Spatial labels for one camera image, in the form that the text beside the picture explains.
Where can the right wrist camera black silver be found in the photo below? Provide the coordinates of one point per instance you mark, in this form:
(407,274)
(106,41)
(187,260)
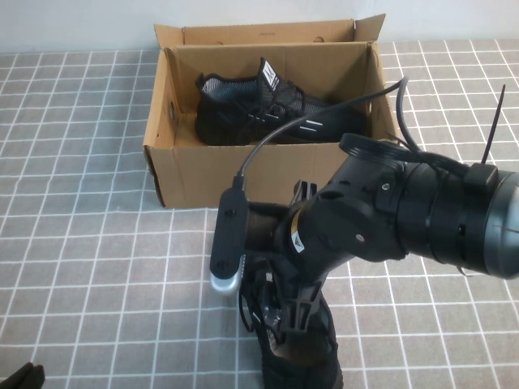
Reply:
(230,231)

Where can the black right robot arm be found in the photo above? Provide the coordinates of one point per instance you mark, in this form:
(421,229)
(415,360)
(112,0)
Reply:
(466,219)

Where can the black zip tie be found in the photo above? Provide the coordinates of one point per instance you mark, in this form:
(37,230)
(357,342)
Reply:
(492,121)

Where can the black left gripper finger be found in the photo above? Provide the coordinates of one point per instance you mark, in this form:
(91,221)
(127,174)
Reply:
(39,379)
(25,379)

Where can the brown cardboard shoe box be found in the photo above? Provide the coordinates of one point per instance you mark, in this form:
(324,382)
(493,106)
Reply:
(202,178)

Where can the black shoe white tongue label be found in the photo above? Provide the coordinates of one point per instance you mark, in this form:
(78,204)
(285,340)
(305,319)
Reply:
(243,119)

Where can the plain black knit shoe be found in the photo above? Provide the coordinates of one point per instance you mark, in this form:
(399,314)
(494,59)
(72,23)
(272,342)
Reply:
(302,364)

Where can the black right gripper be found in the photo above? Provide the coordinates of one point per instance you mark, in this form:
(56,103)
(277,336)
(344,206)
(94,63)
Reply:
(344,227)

